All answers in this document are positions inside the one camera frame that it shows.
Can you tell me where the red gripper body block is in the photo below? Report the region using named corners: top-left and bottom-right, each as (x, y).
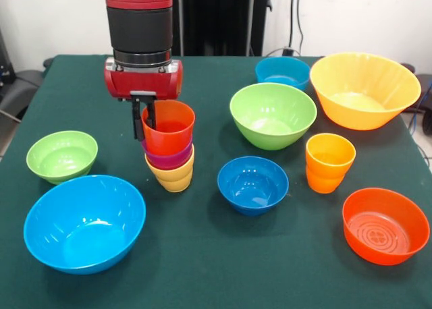
top-left (103, 59), bottom-right (184, 103)

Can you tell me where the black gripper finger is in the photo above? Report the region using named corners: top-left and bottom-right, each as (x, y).
top-left (130, 99), bottom-right (144, 142)
top-left (145, 100), bottom-right (157, 130)

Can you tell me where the red plastic cup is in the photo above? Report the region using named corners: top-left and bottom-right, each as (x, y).
top-left (141, 99), bottom-right (196, 157)

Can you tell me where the purple plastic cup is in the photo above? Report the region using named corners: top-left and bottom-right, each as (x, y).
top-left (140, 138), bottom-right (194, 171)

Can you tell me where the yellow ribbed plastic cup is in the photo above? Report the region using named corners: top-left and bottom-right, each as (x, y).
top-left (144, 145), bottom-right (196, 193)

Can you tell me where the small green ribbed bowl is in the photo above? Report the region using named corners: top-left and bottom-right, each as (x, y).
top-left (26, 130), bottom-right (99, 185)

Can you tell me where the large light blue bowl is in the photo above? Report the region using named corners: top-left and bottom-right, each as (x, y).
top-left (23, 174), bottom-right (147, 275)

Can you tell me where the large green bowl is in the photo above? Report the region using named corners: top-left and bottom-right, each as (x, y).
top-left (229, 82), bottom-right (319, 151)

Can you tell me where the dark blue bowl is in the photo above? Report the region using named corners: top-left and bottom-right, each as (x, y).
top-left (217, 155), bottom-right (290, 217)

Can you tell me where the small light blue bowl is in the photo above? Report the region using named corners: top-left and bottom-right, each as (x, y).
top-left (254, 56), bottom-right (311, 92)

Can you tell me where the dark green tablecloth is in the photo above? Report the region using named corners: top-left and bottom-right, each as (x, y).
top-left (0, 54), bottom-right (432, 309)

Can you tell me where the orange ribbed plastic cup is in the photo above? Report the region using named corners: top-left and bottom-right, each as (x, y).
top-left (306, 132), bottom-right (357, 194)

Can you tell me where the large yellow bowl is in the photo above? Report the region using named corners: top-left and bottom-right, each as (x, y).
top-left (309, 51), bottom-right (423, 132)

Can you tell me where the red plastic bowl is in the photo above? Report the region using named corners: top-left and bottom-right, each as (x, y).
top-left (342, 187), bottom-right (431, 266)

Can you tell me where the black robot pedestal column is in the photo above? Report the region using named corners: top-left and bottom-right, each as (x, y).
top-left (171, 0), bottom-right (273, 57)

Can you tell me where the dark grey pedestal leg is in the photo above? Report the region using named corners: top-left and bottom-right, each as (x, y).
top-left (0, 69), bottom-right (45, 121)

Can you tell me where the black hanging cable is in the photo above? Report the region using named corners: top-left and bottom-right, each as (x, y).
top-left (285, 0), bottom-right (305, 56)

